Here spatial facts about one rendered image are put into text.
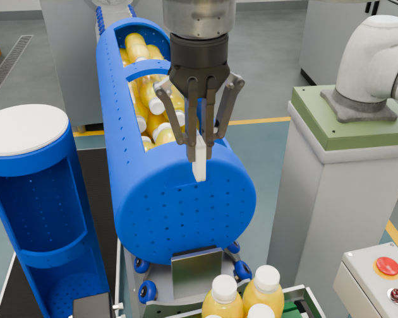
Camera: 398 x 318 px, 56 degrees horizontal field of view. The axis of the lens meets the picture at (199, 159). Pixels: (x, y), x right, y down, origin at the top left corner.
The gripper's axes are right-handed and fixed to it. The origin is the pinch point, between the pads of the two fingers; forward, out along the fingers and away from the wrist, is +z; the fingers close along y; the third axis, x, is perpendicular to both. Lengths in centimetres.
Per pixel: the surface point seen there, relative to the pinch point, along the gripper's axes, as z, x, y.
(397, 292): 15.7, -20.7, 26.2
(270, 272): 16.0, -12.2, 8.8
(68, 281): 111, 69, -43
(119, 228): 17.0, 4.7, -14.2
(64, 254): 67, 46, -35
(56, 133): 23, 53, -29
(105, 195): 112, 126, -23
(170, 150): 3.6, 8.5, -3.0
